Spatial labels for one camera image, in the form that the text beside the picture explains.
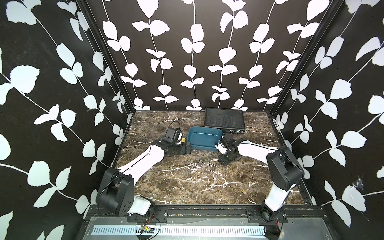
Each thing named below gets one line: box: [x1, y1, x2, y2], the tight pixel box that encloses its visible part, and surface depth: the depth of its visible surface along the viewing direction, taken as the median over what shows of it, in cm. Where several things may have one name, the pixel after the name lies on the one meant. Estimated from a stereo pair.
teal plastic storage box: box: [187, 126, 224, 152], surface depth 107 cm
